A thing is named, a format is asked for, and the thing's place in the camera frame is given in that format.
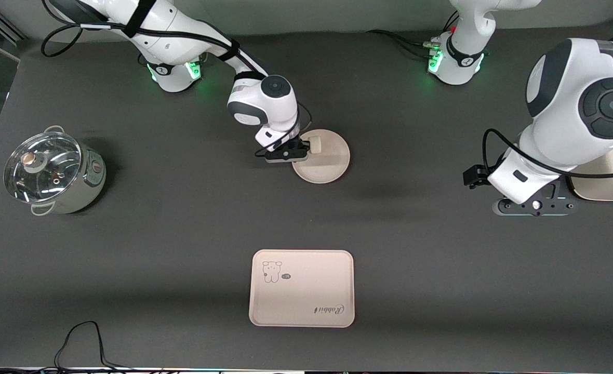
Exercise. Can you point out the small white bun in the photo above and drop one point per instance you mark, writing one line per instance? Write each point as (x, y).
(316, 144)

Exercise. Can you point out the round beige plate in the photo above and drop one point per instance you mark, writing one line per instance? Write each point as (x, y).
(330, 161)

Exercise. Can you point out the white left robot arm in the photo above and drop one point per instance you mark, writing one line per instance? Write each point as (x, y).
(571, 104)

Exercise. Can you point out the beige tray with bear print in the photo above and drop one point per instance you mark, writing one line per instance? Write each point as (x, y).
(306, 296)

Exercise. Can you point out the beige toaster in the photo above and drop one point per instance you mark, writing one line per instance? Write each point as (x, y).
(608, 189)

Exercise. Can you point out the steel pot with glass lid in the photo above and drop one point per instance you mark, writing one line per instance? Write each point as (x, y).
(85, 182)

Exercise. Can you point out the glass pot lid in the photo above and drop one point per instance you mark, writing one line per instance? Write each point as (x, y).
(41, 166)

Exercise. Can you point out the aluminium frame rail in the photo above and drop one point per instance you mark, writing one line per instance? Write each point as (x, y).
(0, 23)

